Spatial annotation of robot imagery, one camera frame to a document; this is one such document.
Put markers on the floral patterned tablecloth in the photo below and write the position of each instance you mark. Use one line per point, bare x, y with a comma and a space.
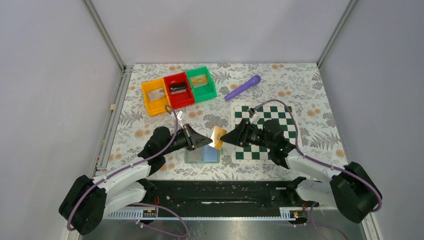
296, 84

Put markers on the red plastic bin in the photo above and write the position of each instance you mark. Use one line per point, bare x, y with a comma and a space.
182, 99

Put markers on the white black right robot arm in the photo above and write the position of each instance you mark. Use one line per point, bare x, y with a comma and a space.
347, 188

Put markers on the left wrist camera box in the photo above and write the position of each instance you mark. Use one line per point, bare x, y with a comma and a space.
180, 115

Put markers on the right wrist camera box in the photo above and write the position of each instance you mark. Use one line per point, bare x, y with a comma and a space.
254, 117

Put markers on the silver card stack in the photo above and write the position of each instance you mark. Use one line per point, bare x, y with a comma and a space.
155, 94

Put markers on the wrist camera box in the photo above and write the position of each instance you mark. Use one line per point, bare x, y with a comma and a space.
254, 117
180, 115

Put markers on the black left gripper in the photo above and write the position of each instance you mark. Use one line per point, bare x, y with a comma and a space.
194, 139

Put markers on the green white chessboard mat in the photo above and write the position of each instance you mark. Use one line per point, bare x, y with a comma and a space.
257, 154

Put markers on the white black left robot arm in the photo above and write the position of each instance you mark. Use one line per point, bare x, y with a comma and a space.
89, 200

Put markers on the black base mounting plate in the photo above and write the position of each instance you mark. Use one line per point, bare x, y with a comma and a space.
220, 199

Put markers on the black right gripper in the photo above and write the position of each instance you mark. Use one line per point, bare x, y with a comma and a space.
239, 136

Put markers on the green plastic bin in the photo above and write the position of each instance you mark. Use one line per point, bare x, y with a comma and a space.
202, 93

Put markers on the gold card stack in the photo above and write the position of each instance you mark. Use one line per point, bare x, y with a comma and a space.
199, 80

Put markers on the purple plastic tube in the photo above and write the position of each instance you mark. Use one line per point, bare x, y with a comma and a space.
253, 81

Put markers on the yellow plastic bin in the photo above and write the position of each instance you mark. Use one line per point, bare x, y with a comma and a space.
159, 106

